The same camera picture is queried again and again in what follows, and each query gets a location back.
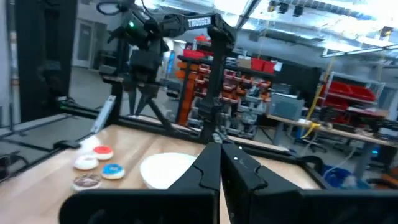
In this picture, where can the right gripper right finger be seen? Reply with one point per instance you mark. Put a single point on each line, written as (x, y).
(242, 174)

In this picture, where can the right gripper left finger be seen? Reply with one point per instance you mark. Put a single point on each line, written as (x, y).
(205, 174)

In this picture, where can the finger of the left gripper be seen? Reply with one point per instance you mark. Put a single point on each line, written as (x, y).
(132, 98)
(145, 96)

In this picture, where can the small red frosted donut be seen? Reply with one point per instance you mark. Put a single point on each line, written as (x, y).
(103, 151)

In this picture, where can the small white frosted donut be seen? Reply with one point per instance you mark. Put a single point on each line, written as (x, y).
(86, 162)

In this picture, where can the small blue frosted donut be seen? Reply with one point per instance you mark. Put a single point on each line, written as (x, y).
(105, 173)

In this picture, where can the small chocolate sprinkled donut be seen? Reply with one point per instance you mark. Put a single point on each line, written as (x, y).
(79, 183)

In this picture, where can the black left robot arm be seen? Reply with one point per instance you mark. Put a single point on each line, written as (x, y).
(214, 81)

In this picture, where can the silver metal brace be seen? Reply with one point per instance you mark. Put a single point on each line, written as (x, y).
(102, 113)

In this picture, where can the white round plate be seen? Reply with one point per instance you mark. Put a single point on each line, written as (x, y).
(161, 171)

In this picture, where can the grey metal box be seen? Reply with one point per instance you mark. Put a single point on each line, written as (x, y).
(286, 107)

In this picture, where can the black table clamp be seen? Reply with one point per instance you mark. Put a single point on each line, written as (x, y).
(66, 145)

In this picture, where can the shelf rack with orange bins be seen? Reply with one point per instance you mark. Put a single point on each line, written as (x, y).
(245, 87)

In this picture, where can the blue plastic bin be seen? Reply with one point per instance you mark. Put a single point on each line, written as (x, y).
(334, 179)

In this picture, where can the long wooden workbench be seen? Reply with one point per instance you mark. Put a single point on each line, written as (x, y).
(342, 132)

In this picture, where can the white rack with red bins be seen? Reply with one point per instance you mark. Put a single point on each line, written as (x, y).
(348, 90)

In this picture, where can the black aluminium rig frame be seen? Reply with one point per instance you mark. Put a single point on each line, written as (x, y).
(155, 127)

